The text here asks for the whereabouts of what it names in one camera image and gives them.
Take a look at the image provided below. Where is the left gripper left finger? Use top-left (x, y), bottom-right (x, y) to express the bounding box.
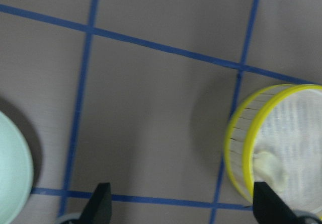
top-left (79, 183), bottom-right (112, 223)

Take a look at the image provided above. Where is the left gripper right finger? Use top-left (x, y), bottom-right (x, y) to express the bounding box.
top-left (253, 182), bottom-right (302, 224)

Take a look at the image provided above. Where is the white bun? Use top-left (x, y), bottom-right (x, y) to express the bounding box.
top-left (253, 151), bottom-right (289, 193)

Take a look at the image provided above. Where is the yellow steamer basket centre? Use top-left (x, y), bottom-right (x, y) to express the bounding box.
top-left (224, 84), bottom-right (321, 215)

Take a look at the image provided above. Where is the light green plate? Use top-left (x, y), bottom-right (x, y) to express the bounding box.
top-left (1, 113), bottom-right (34, 223)

